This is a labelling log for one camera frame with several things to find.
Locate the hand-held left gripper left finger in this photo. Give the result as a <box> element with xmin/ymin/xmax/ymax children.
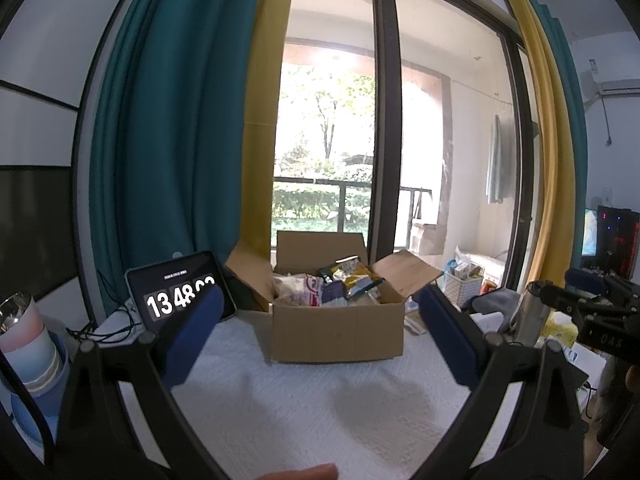
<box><xmin>50</xmin><ymin>285</ymin><xmax>226</xmax><ymax>480</ymax></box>

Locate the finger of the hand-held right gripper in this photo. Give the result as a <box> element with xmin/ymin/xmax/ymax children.
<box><xmin>526</xmin><ymin>281</ymin><xmax>583</xmax><ymax>313</ymax></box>
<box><xmin>564</xmin><ymin>267</ymin><xmax>610</xmax><ymax>292</ymax></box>

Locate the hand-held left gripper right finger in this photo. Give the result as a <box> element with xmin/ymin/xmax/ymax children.
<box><xmin>415</xmin><ymin>284</ymin><xmax>587</xmax><ymax>480</ymax></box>

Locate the cardboard box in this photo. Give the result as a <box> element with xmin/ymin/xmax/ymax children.
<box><xmin>225</xmin><ymin>230</ymin><xmax>444</xmax><ymax>364</ymax></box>

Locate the person's right forearm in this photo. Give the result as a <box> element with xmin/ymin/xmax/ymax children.
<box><xmin>595</xmin><ymin>355</ymin><xmax>640</xmax><ymax>466</ymax></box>

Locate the person's right hand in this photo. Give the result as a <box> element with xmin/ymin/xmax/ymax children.
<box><xmin>612</xmin><ymin>364</ymin><xmax>640</xmax><ymax>412</ymax></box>

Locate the person's left hand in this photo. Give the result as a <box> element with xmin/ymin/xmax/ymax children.
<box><xmin>250</xmin><ymin>463</ymin><xmax>339</xmax><ymax>480</ymax></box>

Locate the steel bottle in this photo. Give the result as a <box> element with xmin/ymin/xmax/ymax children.
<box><xmin>512</xmin><ymin>282</ymin><xmax>556</xmax><ymax>349</ymax></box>

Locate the yellow tissue pack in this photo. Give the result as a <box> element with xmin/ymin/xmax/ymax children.
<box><xmin>542</xmin><ymin>310</ymin><xmax>579</xmax><ymax>349</ymax></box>

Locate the black tablet clock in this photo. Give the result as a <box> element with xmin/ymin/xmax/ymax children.
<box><xmin>125</xmin><ymin>250</ymin><xmax>237</xmax><ymax>334</ymax></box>

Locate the computer monitor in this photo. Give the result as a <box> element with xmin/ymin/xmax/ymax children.
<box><xmin>582</xmin><ymin>207</ymin><xmax>601</xmax><ymax>259</ymax></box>

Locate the grey cloth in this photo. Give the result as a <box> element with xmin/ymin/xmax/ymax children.
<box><xmin>460</xmin><ymin>287</ymin><xmax>524</xmax><ymax>334</ymax></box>

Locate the white plastic basket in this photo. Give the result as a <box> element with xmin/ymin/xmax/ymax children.
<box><xmin>442</xmin><ymin>259</ymin><xmax>487</xmax><ymax>307</ymax></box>

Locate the black computer tower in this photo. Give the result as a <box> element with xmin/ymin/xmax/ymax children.
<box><xmin>597</xmin><ymin>205</ymin><xmax>640</xmax><ymax>277</ymax></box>

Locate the brown paper bag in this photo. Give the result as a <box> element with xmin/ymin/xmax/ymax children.
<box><xmin>409</xmin><ymin>220</ymin><xmax>444</xmax><ymax>257</ymax></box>

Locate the clear bread package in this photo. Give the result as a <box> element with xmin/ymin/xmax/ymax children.
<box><xmin>272</xmin><ymin>273</ymin><xmax>308</xmax><ymax>307</ymax></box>

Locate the yellow snack packet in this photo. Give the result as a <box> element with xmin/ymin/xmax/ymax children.
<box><xmin>344</xmin><ymin>259</ymin><xmax>387</xmax><ymax>297</ymax></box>

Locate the red white snack packet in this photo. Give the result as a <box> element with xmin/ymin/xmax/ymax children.
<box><xmin>305</xmin><ymin>275</ymin><xmax>327</xmax><ymax>309</ymax></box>

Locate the white embossed tablecloth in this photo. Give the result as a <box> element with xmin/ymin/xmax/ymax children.
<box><xmin>95</xmin><ymin>305</ymin><xmax>507</xmax><ymax>480</ymax></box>

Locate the hanging pale shirt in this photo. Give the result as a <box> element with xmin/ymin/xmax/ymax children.
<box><xmin>486</xmin><ymin>114</ymin><xmax>507</xmax><ymax>206</ymax></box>

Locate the yellow curtain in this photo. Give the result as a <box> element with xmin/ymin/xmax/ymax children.
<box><xmin>240</xmin><ymin>0</ymin><xmax>301</xmax><ymax>267</ymax></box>
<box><xmin>495</xmin><ymin>0</ymin><xmax>576</xmax><ymax>307</ymax></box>

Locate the pink white tumbler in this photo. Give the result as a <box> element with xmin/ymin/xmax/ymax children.
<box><xmin>0</xmin><ymin>290</ymin><xmax>69</xmax><ymax>397</ymax></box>

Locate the black balcony railing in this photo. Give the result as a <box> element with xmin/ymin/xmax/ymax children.
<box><xmin>272</xmin><ymin>175</ymin><xmax>434</xmax><ymax>257</ymax></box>

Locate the blue round container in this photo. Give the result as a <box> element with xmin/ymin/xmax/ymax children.
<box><xmin>9</xmin><ymin>340</ymin><xmax>72</xmax><ymax>447</ymax></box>

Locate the teal curtain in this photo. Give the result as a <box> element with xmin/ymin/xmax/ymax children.
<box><xmin>525</xmin><ymin>0</ymin><xmax>592</xmax><ymax>261</ymax></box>
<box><xmin>87</xmin><ymin>0</ymin><xmax>273</xmax><ymax>322</ymax></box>

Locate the black cable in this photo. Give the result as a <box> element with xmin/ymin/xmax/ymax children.
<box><xmin>66</xmin><ymin>269</ymin><xmax>147</xmax><ymax>347</ymax></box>

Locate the thin black door frame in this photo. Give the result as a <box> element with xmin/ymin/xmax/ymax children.
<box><xmin>500</xmin><ymin>25</ymin><xmax>537</xmax><ymax>288</ymax></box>

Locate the white wall air conditioner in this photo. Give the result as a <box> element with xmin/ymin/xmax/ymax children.
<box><xmin>585</xmin><ymin>56</ymin><xmax>640</xmax><ymax>97</ymax></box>

